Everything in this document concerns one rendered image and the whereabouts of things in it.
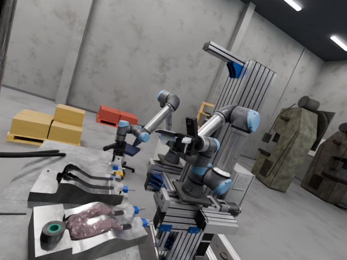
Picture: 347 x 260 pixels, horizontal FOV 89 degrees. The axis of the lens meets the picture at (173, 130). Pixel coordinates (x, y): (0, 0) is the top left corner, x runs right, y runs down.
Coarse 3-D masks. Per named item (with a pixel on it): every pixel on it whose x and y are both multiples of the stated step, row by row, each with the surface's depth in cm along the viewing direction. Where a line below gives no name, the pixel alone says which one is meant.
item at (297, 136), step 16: (304, 96) 556; (288, 112) 589; (304, 112) 546; (320, 112) 569; (288, 128) 567; (304, 128) 533; (320, 128) 549; (288, 144) 546; (304, 144) 539; (256, 160) 660; (272, 160) 586; (288, 160) 547; (256, 176) 632; (272, 176) 565; (288, 176) 562
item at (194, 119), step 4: (188, 120) 72; (192, 120) 71; (196, 120) 72; (188, 124) 73; (192, 124) 72; (196, 124) 73; (188, 128) 75; (192, 128) 73; (196, 128) 73; (188, 132) 76; (192, 132) 74; (196, 132) 74; (196, 136) 75; (196, 140) 75
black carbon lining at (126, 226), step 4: (116, 212) 103; (120, 212) 105; (64, 216) 81; (68, 216) 86; (64, 220) 83; (120, 224) 95; (124, 224) 96; (128, 224) 98; (68, 228) 75; (124, 228) 95; (128, 228) 96
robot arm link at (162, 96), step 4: (160, 92) 151; (164, 92) 148; (168, 92) 146; (160, 96) 149; (164, 96) 145; (160, 100) 150; (164, 100) 146; (160, 104) 153; (164, 104) 149; (168, 116) 157; (164, 120) 159; (168, 120) 159; (164, 124) 162; (168, 124) 161; (164, 128) 164; (168, 128) 163; (160, 136) 173
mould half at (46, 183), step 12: (84, 168) 124; (48, 180) 107; (72, 180) 104; (84, 180) 113; (96, 180) 121; (36, 192) 95; (48, 192) 98; (60, 192) 100; (72, 192) 102; (84, 192) 105; (96, 192) 109; (108, 192) 112; (84, 204) 107; (108, 204) 113
